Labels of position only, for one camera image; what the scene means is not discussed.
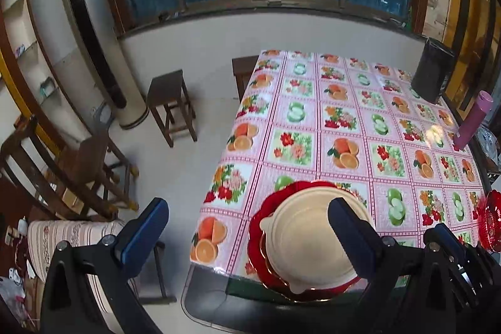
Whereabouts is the white tower air conditioner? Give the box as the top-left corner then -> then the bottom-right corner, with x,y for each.
62,0 -> 149,130

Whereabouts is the dark wooden stool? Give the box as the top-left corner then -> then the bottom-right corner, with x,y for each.
146,69 -> 198,147

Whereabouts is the wooden stool with yellow feet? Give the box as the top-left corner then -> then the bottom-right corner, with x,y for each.
57,128 -> 139,211

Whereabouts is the pink fruit pattern tablecloth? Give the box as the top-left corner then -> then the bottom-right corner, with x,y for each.
190,50 -> 484,279

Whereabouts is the dark wooden chair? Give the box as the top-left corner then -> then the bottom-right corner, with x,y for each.
1,115 -> 118,221

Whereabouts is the pink thermos bottle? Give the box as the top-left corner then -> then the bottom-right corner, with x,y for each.
452,91 -> 493,150

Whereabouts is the black cylindrical container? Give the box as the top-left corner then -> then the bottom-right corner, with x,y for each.
411,37 -> 455,103

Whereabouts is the cream plastic bowl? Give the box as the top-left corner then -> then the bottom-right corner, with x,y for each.
260,187 -> 374,295

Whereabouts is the dark stool behind table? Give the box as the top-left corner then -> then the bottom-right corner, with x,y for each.
232,55 -> 258,101

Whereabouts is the red scalloped plastic plate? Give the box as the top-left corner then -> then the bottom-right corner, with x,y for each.
247,181 -> 372,303

